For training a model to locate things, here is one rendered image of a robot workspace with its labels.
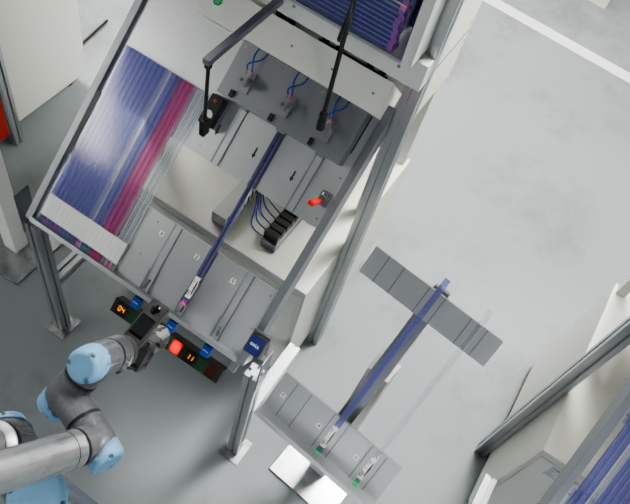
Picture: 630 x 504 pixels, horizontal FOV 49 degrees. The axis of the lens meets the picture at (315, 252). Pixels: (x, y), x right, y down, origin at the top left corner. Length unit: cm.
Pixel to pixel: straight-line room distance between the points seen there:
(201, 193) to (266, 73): 59
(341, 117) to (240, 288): 48
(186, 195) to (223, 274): 45
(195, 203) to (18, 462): 100
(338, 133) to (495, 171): 182
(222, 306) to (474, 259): 149
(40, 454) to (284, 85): 92
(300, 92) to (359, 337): 126
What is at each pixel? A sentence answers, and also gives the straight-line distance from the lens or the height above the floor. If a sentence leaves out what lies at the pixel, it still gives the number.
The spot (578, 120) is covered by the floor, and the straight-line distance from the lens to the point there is 380.
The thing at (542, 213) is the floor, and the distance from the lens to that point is 328.
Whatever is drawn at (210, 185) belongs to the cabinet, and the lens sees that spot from 214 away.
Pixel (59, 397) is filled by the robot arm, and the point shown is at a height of 89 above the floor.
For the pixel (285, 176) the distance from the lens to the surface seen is 167.
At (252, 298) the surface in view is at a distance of 171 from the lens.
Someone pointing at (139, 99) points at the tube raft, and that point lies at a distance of 182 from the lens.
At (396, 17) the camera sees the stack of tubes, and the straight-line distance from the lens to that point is 142.
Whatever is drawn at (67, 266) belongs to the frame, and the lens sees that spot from 234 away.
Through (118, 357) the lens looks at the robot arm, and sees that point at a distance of 152.
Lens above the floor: 231
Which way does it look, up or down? 56 degrees down
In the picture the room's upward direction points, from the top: 18 degrees clockwise
